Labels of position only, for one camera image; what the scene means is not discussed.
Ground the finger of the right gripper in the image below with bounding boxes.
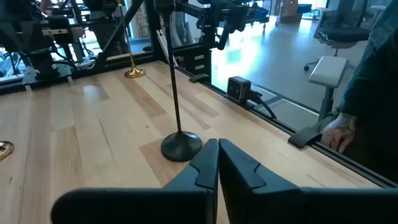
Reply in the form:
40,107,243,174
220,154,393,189
42,14,76,45

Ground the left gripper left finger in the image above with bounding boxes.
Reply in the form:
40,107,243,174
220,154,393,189
50,138,220,224

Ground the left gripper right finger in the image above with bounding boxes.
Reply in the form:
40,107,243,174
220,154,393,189
218,138,398,224

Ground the black candlestick holder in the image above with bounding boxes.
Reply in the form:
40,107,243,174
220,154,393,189
154,0,203,163

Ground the tall gold candlestick holder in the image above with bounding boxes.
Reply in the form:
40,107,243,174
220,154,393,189
115,0,147,79

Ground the short gold candlestick holder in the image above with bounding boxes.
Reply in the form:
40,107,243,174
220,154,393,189
0,140,15,162

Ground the black table clamp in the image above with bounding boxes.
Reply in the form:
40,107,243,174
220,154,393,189
287,124,324,149
188,73,211,84

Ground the person's hand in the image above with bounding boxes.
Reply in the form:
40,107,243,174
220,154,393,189
320,112,358,154

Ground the black box with white labels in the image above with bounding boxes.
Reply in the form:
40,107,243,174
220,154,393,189
183,46,213,76

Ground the person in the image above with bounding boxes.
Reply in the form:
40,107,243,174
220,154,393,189
337,0,398,184

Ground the black office chair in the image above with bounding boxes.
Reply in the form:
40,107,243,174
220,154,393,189
303,0,379,72

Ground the brown cardboard box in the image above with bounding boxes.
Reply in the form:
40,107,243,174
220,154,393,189
275,0,304,26

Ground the black aluminium table frame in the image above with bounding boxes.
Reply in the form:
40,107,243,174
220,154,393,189
0,0,398,190

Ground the white metal bracket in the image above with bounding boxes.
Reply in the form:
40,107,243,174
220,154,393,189
155,29,178,68

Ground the black camera cable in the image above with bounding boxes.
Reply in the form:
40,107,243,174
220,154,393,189
248,89,278,120

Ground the small black cube camera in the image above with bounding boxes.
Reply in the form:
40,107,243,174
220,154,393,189
226,76,252,103

